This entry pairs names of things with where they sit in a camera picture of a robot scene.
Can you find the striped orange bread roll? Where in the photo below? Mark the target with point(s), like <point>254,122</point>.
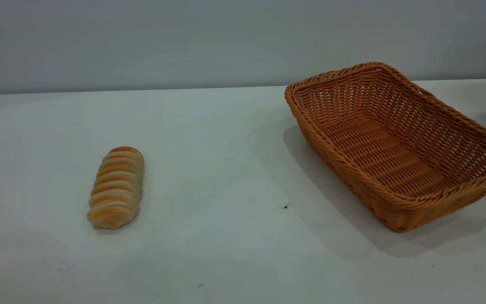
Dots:
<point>116,190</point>

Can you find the orange woven wicker basket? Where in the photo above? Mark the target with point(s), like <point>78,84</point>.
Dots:
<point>395,152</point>

